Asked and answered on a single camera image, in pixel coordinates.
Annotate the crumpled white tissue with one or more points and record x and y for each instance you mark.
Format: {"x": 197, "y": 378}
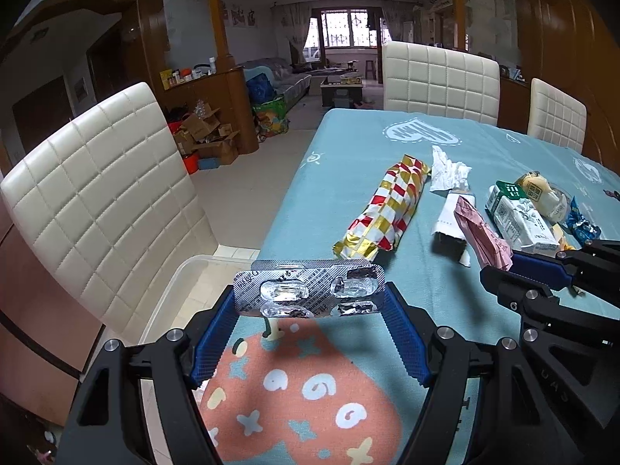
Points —
{"x": 448, "y": 172}

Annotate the wooden pillar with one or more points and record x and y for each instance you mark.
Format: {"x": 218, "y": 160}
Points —
{"x": 457, "y": 5}
{"x": 217, "y": 14}

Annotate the colourful woven bag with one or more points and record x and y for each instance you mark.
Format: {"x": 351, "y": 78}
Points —
{"x": 271, "y": 118}

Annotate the red gold checkered wrapper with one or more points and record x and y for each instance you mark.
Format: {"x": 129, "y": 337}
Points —
{"x": 392, "y": 203}

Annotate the pink wrapper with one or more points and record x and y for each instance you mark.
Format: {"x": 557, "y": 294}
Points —
{"x": 479, "y": 232}

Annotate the row of bottles and jars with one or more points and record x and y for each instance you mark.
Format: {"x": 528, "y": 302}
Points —
{"x": 186, "y": 75}

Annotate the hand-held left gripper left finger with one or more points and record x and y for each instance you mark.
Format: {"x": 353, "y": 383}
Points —
{"x": 209, "y": 344}

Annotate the grey sofa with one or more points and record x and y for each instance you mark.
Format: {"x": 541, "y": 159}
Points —
{"x": 290, "y": 82}

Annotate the pile of cardboard boxes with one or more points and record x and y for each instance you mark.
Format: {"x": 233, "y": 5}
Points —
{"x": 208, "y": 131}

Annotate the clear plastic bin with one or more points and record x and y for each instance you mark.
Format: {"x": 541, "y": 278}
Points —
{"x": 213, "y": 271}

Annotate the wall pictures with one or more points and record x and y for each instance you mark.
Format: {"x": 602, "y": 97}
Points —
{"x": 240, "y": 15}

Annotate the wooden divider counter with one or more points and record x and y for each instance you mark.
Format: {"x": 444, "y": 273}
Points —
{"x": 232, "y": 101}

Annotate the barred window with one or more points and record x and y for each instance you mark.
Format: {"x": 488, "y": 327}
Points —
{"x": 346, "y": 29}

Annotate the white green milk carton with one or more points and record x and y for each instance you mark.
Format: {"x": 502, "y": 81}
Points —
{"x": 518, "y": 223}

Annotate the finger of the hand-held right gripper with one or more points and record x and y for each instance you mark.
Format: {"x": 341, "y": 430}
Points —
{"x": 508, "y": 283}
{"x": 542, "y": 269}

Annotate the white paper packet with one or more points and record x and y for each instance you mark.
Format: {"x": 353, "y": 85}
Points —
{"x": 448, "y": 220}

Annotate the blue foil wrapper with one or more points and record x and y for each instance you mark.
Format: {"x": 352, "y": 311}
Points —
{"x": 581, "y": 225}

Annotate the small yellow wrapper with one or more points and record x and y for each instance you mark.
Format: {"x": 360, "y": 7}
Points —
{"x": 561, "y": 235}

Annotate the silver pill blister pack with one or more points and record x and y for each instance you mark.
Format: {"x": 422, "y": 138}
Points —
{"x": 310, "y": 290}

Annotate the dark coffee table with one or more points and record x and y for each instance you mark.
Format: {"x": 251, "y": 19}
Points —
{"x": 341, "y": 91}

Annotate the small stool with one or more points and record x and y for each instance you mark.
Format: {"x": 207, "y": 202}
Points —
{"x": 371, "y": 68}

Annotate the blue bag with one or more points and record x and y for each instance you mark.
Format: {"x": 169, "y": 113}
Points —
{"x": 259, "y": 89}

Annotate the red bucket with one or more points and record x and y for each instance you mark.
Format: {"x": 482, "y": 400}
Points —
{"x": 191, "y": 163}

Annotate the blue printed tablecloth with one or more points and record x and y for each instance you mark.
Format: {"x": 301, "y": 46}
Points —
{"x": 348, "y": 193}

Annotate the large white quilted chair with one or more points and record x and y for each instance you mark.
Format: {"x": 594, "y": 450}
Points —
{"x": 97, "y": 193}

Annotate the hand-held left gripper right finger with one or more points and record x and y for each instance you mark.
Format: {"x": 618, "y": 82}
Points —
{"x": 407, "y": 339}

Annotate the yellow pastry clear plastic packet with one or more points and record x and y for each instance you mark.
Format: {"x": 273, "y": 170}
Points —
{"x": 542, "y": 193}

